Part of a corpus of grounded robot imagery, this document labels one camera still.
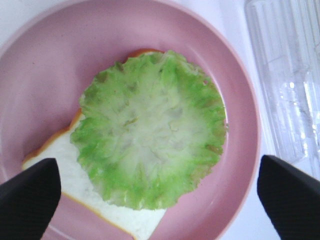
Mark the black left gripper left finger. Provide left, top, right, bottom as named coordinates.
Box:
left=0, top=158, right=61, bottom=240

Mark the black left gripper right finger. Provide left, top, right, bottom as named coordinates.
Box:
left=257, top=155, right=320, bottom=240

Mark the white bread slice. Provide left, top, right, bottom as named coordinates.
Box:
left=21, top=48, right=168, bottom=240

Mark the green lettuce leaf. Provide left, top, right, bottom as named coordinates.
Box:
left=70, top=50, right=227, bottom=210

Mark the pink round plate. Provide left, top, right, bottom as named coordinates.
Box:
left=0, top=0, right=261, bottom=240

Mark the clear plastic bread tray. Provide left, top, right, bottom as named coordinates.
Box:
left=245, top=0, right=320, bottom=163

